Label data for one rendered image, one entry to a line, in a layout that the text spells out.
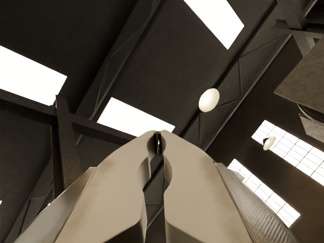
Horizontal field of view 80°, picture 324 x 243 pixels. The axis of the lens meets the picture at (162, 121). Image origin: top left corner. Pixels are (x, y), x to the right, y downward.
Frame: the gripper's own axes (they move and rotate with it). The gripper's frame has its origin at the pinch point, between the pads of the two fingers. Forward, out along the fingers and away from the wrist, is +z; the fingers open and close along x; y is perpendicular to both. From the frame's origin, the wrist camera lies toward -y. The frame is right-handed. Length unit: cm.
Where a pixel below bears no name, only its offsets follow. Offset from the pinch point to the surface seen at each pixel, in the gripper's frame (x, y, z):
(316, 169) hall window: 565, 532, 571
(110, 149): -241, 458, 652
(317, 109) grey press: 139, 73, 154
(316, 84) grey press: 146, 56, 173
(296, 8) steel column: 376, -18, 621
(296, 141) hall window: 546, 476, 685
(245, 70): 391, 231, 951
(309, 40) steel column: 479, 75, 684
